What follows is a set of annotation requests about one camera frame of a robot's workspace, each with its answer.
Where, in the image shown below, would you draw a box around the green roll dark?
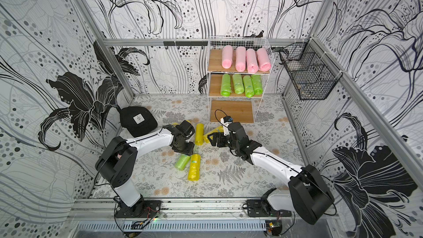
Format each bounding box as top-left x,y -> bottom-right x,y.
220,74 -> 232,97

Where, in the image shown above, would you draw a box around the pale green roll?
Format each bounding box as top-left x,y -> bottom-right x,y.
232,74 -> 245,94

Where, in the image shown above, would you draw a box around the green roll front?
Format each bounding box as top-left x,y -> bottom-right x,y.
242,75 -> 254,98

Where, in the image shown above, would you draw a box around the green roll sideways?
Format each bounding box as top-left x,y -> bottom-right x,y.
251,74 -> 263,95

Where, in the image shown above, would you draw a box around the pink roll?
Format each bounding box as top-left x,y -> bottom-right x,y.
256,47 -> 272,72
235,46 -> 246,72
246,48 -> 258,74
221,45 -> 233,69

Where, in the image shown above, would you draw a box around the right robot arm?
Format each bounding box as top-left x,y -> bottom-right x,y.
208,122 -> 334,225

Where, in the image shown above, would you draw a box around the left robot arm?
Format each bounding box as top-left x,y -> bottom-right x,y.
95,121 -> 195,208

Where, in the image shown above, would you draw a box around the yellow roll with label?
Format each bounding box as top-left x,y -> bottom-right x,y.
203,126 -> 224,144

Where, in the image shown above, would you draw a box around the yellow roll upright middle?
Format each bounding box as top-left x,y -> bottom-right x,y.
195,123 -> 204,146

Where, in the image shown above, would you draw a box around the yellow roll front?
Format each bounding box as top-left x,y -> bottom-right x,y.
187,154 -> 200,181

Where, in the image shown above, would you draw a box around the black cap with label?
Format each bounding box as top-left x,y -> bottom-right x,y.
119,106 -> 158,137

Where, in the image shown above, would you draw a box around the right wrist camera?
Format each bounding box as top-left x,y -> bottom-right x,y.
220,116 -> 233,136

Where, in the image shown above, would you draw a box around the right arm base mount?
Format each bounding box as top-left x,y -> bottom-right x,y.
242,199 -> 293,218

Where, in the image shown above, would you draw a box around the white wire three-tier shelf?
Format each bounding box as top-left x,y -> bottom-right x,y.
207,36 -> 274,123

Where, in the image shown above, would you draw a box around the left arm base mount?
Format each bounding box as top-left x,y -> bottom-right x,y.
115,199 -> 162,219

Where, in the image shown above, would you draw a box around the white slotted cable duct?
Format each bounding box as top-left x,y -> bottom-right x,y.
76,219 -> 267,232

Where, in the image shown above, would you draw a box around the black wire wall basket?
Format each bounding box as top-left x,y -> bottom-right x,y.
278,42 -> 338,101

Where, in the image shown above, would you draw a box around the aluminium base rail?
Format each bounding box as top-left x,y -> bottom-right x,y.
67,197 -> 341,221

